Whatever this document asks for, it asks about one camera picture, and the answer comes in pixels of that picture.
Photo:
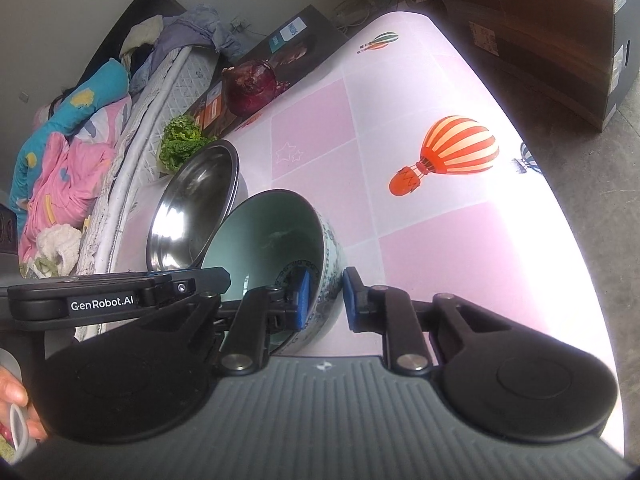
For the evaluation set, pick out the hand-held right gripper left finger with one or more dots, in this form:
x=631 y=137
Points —
x=303 y=297

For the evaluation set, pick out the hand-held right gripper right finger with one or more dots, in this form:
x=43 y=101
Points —
x=351 y=305

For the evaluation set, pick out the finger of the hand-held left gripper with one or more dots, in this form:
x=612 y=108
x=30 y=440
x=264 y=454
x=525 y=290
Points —
x=195 y=282

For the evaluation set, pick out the green ceramic bowl blue pattern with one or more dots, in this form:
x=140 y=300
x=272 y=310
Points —
x=265 y=240

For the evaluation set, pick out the stainless steel plate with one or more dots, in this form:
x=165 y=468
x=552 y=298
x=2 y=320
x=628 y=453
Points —
x=241 y=187
x=192 y=205

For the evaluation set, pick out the person's left hand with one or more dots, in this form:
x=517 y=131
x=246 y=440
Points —
x=14 y=400

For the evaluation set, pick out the white fluffy cloth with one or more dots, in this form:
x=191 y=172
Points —
x=57 y=247

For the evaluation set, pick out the pink balloon-print tablecloth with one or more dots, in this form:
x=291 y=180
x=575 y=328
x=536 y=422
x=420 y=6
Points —
x=440 y=260

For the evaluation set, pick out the napa cabbage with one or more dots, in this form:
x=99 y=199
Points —
x=181 y=142

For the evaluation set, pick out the pink and blue printed blanket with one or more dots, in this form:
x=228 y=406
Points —
x=65 y=160

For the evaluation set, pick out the white quilted mattress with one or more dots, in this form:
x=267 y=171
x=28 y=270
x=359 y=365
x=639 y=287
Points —
x=150 y=125

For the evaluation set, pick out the grey purple clothing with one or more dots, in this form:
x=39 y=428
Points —
x=190 y=30

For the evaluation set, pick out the dark printed appliance box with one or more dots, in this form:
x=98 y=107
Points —
x=300 y=40

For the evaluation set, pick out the dark headboard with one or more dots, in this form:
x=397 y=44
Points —
x=130 y=20

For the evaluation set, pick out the large closed cardboard box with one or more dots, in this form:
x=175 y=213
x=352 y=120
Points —
x=540 y=35

